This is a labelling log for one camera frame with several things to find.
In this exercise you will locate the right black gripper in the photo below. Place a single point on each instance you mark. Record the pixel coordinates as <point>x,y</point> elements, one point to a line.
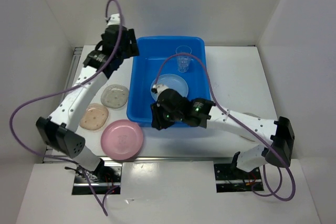
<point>157,122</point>

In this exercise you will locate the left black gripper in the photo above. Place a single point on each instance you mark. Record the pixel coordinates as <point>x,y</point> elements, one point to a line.
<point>133,49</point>

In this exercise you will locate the blue plastic bin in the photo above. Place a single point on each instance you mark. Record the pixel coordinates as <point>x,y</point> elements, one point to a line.
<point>153,51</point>

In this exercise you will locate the light blue round plate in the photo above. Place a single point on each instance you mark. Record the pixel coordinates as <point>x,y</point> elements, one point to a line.
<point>170,81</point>

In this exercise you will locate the grey textured glass plate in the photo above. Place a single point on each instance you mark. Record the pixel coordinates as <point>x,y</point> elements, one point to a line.
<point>114,96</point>

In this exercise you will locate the pink round plate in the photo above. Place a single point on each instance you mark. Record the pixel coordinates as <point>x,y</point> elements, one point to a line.
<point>122,140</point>

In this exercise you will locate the clear plastic cup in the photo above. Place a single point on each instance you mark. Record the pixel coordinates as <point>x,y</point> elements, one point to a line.
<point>183,60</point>

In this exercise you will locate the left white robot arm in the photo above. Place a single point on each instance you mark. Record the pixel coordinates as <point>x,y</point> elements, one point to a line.
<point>59,129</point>

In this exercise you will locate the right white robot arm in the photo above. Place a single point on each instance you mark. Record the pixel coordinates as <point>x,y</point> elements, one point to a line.
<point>274,138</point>

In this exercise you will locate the beige textured glass plate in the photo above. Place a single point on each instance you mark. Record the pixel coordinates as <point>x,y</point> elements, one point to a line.
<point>95,117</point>

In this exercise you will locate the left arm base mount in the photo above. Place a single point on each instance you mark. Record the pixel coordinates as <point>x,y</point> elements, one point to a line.
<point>111,181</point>

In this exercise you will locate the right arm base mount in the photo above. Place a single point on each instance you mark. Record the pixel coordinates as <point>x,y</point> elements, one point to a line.
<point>228,182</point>

